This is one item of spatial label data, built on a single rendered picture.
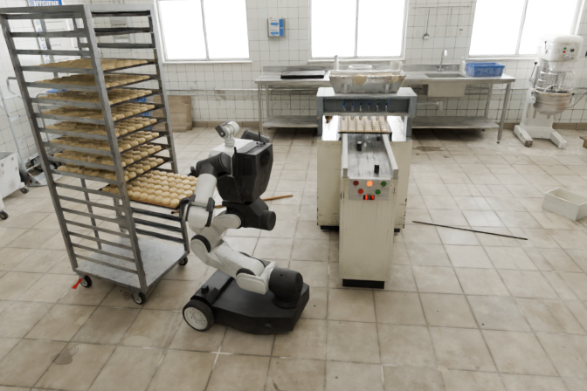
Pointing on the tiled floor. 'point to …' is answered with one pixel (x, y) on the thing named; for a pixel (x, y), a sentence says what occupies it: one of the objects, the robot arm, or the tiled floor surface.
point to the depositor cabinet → (328, 201)
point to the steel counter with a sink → (443, 85)
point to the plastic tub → (565, 203)
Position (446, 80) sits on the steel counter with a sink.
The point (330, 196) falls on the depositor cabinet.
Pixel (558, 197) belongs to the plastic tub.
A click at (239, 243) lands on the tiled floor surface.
